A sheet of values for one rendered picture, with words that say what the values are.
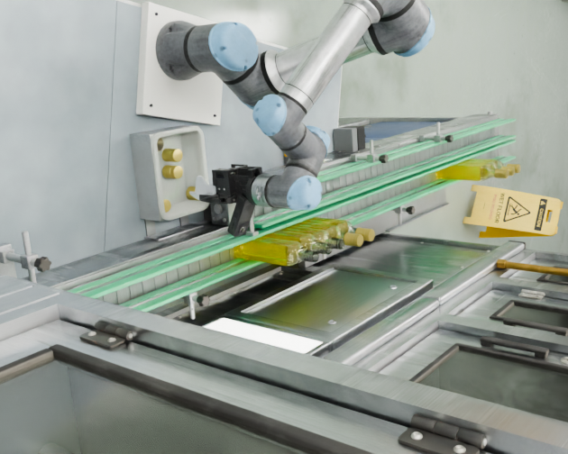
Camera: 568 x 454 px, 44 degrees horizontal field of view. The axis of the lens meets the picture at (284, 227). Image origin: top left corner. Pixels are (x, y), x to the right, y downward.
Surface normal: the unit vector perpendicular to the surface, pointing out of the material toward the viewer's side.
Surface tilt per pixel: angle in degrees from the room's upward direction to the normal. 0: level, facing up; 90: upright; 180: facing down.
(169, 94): 0
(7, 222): 0
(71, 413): 90
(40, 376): 90
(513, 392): 90
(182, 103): 0
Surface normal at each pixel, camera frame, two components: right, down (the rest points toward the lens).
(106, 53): 0.77, 0.10
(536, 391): -0.07, -0.97
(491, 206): -0.37, -0.29
